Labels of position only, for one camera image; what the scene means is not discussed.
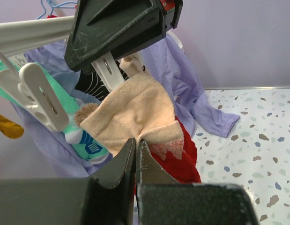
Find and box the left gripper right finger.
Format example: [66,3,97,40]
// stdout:
[136,141,259,225]

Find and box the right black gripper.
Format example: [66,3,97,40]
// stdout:
[64,0,183,72]

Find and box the blue wire hanger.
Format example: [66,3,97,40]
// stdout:
[36,0,78,20]

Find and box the lavender shirt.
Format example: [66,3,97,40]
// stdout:
[14,35,240,177]

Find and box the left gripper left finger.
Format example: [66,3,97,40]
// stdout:
[0,139,136,225]

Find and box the black striped sock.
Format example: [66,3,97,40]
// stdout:
[74,60,130,102]

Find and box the white plastic sock hanger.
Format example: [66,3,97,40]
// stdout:
[0,16,74,132]

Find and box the beige and red character sock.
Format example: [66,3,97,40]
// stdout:
[119,52,150,78]

